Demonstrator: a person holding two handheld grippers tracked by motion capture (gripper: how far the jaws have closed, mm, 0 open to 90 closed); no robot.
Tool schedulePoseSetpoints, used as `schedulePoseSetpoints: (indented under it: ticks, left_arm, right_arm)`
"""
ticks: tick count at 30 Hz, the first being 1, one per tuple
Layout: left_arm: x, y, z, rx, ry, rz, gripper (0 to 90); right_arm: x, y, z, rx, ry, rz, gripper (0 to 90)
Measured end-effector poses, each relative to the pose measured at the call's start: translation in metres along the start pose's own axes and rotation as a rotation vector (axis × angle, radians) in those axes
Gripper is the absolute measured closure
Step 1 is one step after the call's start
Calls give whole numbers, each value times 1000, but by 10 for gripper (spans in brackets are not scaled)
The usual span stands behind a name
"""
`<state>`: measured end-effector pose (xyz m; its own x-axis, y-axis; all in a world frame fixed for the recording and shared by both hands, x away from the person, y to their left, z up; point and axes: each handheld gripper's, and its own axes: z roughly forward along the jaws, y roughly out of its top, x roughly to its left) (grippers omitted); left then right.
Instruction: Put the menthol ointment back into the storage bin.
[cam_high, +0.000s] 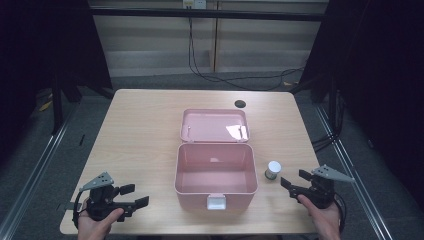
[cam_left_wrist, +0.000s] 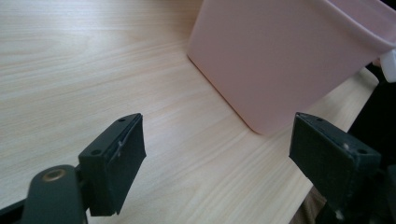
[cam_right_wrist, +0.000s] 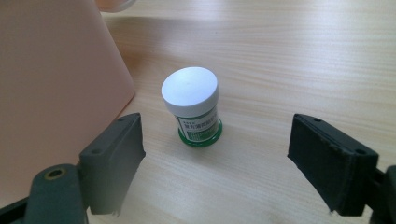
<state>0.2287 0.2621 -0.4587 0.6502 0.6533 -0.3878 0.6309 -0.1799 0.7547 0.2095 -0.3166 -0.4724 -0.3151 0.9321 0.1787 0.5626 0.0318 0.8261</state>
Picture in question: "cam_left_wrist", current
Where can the white plastic object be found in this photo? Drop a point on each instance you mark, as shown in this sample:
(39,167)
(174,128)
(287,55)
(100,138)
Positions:
(389,66)

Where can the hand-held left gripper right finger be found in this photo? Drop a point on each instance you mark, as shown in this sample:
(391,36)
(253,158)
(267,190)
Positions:
(333,161)

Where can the pink plastic bin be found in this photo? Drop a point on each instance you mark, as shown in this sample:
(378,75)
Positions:
(280,59)

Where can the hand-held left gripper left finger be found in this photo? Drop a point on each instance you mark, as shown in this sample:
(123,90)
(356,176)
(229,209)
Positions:
(112,168)

